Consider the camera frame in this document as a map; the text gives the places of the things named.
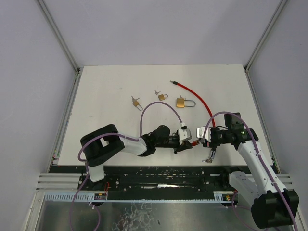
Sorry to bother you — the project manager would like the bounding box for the large brass padlock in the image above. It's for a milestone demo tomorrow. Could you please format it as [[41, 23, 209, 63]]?
[[176, 95, 196, 108]]

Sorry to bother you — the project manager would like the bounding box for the small brass padlock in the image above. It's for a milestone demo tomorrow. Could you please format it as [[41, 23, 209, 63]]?
[[157, 94, 168, 101], [132, 96, 143, 111]]

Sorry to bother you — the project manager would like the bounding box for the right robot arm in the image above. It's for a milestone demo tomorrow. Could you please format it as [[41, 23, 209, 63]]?
[[196, 111, 299, 231]]

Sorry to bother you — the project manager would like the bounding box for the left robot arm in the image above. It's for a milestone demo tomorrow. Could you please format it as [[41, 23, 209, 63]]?
[[77, 123, 193, 183]]

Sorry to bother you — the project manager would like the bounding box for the red cable lock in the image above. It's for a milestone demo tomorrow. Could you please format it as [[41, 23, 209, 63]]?
[[169, 80, 217, 163]]

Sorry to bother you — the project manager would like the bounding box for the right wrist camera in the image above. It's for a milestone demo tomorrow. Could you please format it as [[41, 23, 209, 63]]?
[[196, 126, 211, 143]]

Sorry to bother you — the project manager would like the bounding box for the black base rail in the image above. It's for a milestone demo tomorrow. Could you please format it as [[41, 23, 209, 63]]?
[[78, 166, 250, 200]]

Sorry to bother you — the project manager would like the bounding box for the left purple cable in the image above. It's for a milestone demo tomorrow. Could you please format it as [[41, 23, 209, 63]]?
[[69, 101, 187, 231]]

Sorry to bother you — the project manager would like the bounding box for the right aluminium frame post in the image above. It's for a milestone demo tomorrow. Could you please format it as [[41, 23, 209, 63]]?
[[244, 0, 289, 72]]

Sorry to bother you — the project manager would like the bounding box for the aluminium frame post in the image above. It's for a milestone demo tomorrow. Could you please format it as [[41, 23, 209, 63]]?
[[244, 0, 289, 72], [35, 0, 80, 73]]

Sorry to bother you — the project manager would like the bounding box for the left aluminium frame post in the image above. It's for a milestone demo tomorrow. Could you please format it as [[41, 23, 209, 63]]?
[[35, 0, 80, 73]]

